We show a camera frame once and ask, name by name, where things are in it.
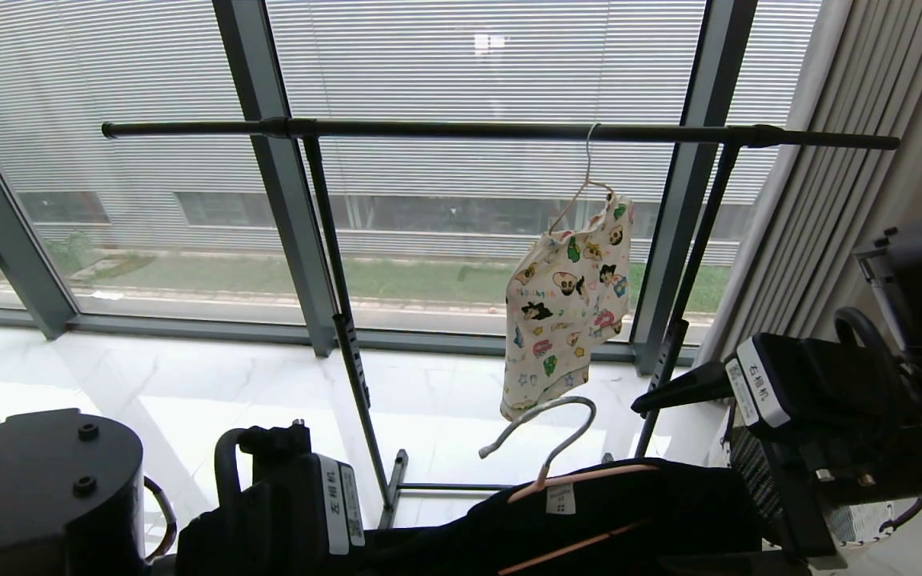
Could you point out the cream printed garment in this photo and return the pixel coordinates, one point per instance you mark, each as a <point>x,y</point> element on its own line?
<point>565,320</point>

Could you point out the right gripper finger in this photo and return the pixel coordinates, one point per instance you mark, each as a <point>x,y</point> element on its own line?
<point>693,388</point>

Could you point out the white laundry basket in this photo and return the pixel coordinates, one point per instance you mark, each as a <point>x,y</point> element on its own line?
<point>749,472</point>

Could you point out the black clothes rack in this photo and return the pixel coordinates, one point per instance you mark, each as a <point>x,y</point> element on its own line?
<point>509,130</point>

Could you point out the window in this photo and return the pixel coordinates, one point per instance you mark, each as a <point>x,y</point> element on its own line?
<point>269,160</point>

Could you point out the beige curtain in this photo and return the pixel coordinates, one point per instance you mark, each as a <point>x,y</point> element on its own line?
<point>853,160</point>

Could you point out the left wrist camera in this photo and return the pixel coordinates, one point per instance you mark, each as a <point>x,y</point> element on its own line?
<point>293,512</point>

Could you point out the black garment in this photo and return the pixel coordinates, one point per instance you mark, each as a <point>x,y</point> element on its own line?
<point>669,512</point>

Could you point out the pink clothes hanger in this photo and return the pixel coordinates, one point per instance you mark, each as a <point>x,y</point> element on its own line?
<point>587,160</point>
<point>565,436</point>

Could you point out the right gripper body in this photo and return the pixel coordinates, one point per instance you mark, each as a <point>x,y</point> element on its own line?
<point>813,512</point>

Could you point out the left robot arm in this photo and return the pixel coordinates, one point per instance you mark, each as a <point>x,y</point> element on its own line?
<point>37,496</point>

